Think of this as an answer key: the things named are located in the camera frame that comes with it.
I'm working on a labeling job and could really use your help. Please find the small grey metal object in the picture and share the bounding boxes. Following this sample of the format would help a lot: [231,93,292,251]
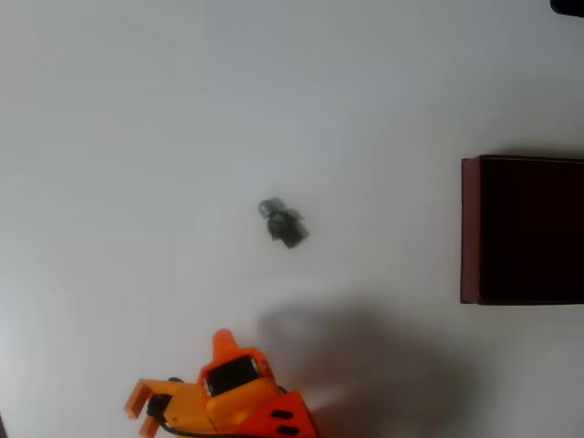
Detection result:
[257,196,311,250]

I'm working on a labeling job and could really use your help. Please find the dark maroon box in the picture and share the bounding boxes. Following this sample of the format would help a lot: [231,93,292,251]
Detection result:
[459,154,584,307]

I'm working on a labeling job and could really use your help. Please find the black object at picture corner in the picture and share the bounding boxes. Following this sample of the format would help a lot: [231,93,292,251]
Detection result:
[549,0,584,18]

